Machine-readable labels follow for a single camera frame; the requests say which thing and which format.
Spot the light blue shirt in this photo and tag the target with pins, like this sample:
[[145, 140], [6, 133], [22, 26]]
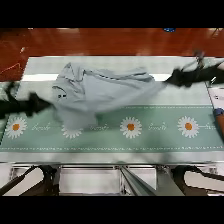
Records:
[[100, 91]]

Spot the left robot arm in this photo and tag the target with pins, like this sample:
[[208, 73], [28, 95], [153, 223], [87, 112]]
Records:
[[20, 105]]

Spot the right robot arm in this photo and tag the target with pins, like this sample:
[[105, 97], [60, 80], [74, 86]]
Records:
[[195, 76]]

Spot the silver frame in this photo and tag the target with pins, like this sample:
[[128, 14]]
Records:
[[140, 181]]

